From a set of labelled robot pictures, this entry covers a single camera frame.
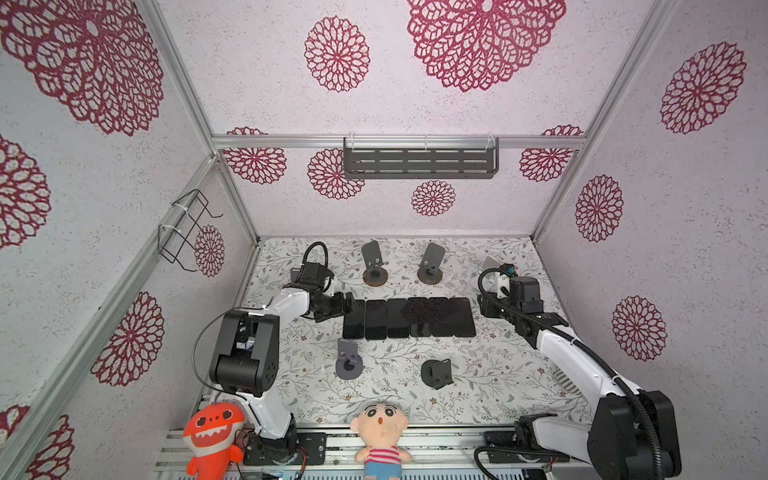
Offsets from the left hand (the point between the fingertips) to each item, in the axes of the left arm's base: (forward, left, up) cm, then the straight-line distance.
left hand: (346, 315), depth 95 cm
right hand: (0, -42, +11) cm, 44 cm away
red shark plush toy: (-34, +29, +6) cm, 45 cm away
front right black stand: (-20, -26, +2) cm, 33 cm away
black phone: (0, -9, -4) cm, 10 cm away
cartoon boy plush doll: (-33, -11, +6) cm, 35 cm away
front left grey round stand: (-16, -2, +1) cm, 16 cm away
